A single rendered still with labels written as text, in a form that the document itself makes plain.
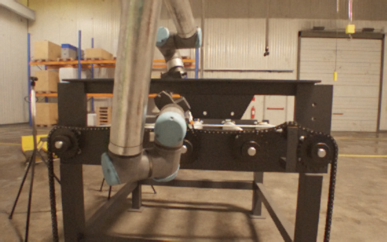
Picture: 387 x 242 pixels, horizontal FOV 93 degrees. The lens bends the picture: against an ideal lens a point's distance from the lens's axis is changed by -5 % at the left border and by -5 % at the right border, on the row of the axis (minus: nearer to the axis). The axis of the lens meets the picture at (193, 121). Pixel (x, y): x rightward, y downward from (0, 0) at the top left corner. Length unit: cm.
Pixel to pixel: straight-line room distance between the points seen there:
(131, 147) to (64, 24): 1296
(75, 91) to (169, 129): 68
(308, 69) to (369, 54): 306
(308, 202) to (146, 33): 97
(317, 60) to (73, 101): 1101
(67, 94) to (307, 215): 131
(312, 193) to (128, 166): 84
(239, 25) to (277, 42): 204
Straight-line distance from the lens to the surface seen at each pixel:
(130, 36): 47
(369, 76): 1273
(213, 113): 93
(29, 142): 560
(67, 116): 116
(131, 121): 49
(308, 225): 115
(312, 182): 107
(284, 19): 1146
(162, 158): 60
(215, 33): 1060
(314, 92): 104
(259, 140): 91
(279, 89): 100
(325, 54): 1168
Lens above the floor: 104
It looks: 4 degrees down
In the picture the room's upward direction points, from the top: 1 degrees clockwise
